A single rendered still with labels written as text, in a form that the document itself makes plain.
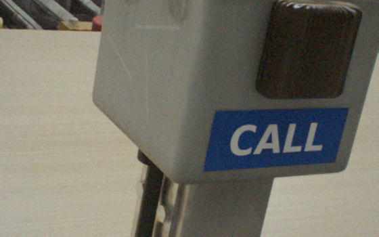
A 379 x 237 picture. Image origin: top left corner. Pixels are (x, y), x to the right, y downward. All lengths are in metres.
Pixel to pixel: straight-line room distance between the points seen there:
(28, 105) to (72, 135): 0.09
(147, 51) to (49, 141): 0.64
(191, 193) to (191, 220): 0.01
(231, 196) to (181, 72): 0.06
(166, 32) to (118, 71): 0.04
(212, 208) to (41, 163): 0.57
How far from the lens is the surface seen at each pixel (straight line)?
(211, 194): 0.28
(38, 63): 1.14
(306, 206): 0.85
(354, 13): 0.25
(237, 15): 0.23
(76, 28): 1.46
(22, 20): 1.68
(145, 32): 0.26
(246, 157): 0.25
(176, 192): 0.28
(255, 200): 0.29
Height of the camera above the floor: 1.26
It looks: 20 degrees down
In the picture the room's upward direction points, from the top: 11 degrees clockwise
